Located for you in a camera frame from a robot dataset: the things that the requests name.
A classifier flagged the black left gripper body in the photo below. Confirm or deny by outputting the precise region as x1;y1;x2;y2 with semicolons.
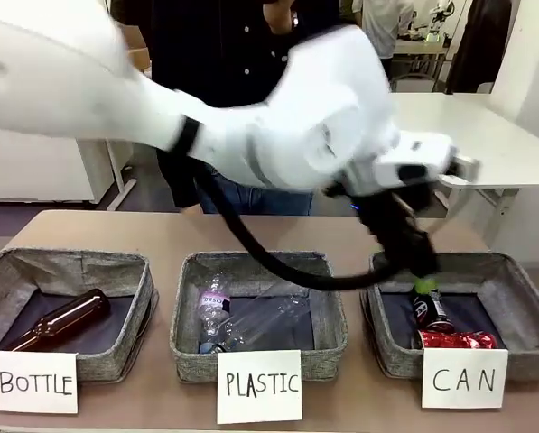
356;190;434;255

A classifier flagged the black drink can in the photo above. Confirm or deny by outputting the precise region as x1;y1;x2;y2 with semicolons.
410;288;456;332

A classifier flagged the red crushed soda can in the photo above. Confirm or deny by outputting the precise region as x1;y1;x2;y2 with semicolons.
417;329;499;351

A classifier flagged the clear plastic bottle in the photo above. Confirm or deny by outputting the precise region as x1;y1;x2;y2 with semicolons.
209;291;310;354

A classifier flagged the clear bottle pink label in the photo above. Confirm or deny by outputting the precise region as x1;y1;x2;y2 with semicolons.
198;275;232;349

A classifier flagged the brown glass bottle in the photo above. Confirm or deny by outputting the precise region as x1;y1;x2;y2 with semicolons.
0;288;113;353

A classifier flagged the person's right forearm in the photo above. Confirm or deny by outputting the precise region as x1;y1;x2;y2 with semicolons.
156;146;203;211

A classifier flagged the grey fabric basket can sign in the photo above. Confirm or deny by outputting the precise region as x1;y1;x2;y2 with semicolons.
366;250;539;379

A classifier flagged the white paper sign CAN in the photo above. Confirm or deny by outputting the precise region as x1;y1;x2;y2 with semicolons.
421;348;509;410

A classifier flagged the grey fabric basket plastic sign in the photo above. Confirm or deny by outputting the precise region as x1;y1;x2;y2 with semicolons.
169;250;349;384

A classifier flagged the grey fabric basket bottle sign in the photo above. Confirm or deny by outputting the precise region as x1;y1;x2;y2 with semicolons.
0;246;155;382

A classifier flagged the white table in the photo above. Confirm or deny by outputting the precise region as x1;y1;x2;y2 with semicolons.
386;91;539;247

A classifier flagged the grey chair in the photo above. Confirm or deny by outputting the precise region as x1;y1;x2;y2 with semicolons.
387;73;447;95

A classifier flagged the black hanging coat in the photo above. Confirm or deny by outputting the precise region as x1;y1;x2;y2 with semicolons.
444;0;513;96

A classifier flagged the background person white shirt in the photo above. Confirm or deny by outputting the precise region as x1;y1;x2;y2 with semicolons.
362;0;415;61

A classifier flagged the white paper sign PLASTIC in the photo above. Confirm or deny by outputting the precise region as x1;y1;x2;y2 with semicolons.
217;348;304;426

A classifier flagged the person in dark shirt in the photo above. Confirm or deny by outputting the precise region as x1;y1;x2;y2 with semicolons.
149;0;342;216

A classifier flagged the white desk with legs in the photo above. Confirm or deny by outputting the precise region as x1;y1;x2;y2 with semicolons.
0;125;138;212

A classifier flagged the flat closed cardboard box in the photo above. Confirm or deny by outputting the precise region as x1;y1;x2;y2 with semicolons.
126;46;154;76

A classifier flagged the open cardboard box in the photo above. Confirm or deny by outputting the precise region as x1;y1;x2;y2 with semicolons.
117;23;149;51

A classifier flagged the white paper sign BOTTLE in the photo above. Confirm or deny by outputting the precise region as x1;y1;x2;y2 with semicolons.
0;350;79;415

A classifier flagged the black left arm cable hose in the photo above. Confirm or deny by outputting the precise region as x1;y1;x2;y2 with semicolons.
157;115;417;292

